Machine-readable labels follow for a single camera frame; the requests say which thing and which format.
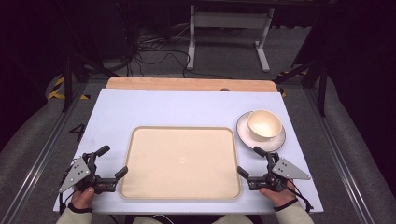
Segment wooden table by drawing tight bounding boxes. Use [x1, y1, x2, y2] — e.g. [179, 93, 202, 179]
[106, 77, 278, 93]

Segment black tripod stand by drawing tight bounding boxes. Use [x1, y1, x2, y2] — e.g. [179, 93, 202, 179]
[274, 12, 331, 119]
[57, 3, 120, 114]

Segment white table board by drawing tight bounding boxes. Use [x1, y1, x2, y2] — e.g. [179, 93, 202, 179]
[52, 88, 324, 216]

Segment cream bowl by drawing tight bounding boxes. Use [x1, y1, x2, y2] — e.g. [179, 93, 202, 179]
[247, 109, 283, 142]

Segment black floor cables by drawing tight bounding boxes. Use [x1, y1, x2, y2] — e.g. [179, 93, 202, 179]
[124, 22, 233, 79]

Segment person's left hand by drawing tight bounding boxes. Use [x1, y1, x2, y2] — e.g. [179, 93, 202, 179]
[70, 187, 95, 209]

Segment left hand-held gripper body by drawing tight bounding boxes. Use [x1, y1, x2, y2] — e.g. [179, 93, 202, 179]
[59, 151, 118, 195]

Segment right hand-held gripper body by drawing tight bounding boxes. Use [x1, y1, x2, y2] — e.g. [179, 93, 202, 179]
[247, 152, 312, 192]

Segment white metal stand frame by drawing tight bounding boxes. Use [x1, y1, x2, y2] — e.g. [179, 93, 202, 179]
[186, 4, 276, 73]

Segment thin white cable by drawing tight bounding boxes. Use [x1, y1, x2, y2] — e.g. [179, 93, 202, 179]
[150, 214, 176, 224]

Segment person's right hand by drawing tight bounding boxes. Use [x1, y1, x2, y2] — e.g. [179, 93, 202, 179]
[260, 181, 297, 208]

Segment aluminium floor rail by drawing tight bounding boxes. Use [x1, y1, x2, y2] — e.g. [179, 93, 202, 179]
[0, 81, 90, 224]
[303, 88, 376, 224]

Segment yellow black floor tape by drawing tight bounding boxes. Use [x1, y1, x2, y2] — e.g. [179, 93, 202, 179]
[276, 69, 309, 98]
[47, 76, 92, 101]

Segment beige rectangular tray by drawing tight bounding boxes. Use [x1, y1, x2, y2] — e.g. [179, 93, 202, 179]
[119, 125, 243, 201]

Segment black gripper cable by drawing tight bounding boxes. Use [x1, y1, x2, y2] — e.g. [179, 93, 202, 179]
[290, 179, 314, 214]
[58, 169, 74, 216]

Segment black wrist strap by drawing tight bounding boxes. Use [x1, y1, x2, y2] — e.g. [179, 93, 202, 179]
[67, 203, 93, 215]
[274, 198, 299, 213]

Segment white round plate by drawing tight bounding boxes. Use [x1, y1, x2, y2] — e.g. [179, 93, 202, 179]
[235, 110, 287, 153]

